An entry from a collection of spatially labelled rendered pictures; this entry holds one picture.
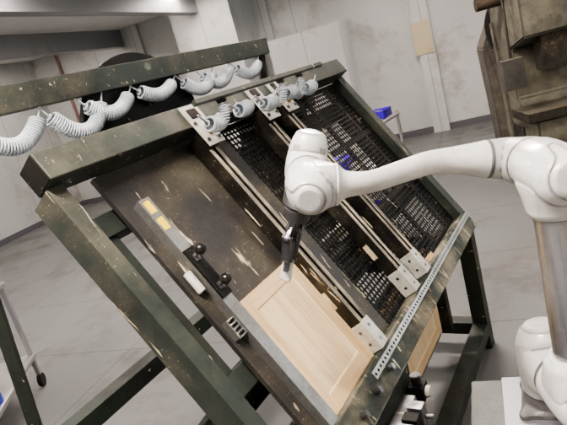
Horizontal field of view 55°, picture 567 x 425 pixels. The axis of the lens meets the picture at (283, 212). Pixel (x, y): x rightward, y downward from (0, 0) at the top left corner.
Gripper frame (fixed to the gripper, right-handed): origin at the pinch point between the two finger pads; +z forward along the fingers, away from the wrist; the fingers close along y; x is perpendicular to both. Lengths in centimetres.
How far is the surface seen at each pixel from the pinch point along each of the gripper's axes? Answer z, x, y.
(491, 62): -5, 34, -633
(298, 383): 40.4, 9.3, -3.1
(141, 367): 112, -81, -52
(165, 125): -20, -65, -36
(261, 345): 31.3, -4.7, -3.0
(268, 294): 26.5, -11.9, -23.6
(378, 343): 44, 28, -43
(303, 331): 36.4, 2.9, -23.8
